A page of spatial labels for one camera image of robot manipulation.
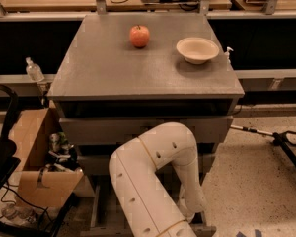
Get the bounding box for black chair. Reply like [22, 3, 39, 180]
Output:
[0, 85, 21, 189]

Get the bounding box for clear sanitizer bottle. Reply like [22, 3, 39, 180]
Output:
[26, 57, 44, 82]

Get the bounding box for cardboard box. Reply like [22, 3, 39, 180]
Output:
[9, 109, 83, 207]

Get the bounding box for black floor cable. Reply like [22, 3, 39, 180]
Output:
[0, 178, 57, 229]

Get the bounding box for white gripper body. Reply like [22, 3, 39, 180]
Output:
[177, 186, 195, 223]

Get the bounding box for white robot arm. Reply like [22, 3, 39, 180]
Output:
[109, 122, 206, 237]

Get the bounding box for grey bottom drawer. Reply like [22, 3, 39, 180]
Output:
[79, 175, 217, 237]

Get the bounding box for white paper bowl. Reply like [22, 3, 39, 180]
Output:
[176, 38, 219, 64]

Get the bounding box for items in cardboard box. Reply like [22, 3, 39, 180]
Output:
[44, 132, 80, 172]

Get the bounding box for black floor stand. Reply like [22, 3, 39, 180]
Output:
[271, 130, 296, 180]

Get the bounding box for white pump bottle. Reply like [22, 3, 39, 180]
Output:
[225, 46, 234, 64]

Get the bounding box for silver metal rod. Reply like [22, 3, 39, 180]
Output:
[230, 125, 273, 137]

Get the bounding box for grey drawer cabinet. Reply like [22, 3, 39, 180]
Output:
[46, 12, 245, 237]

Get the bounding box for grey top drawer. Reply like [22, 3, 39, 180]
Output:
[59, 116, 233, 145]

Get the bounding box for red apple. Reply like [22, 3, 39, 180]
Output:
[129, 25, 150, 48]

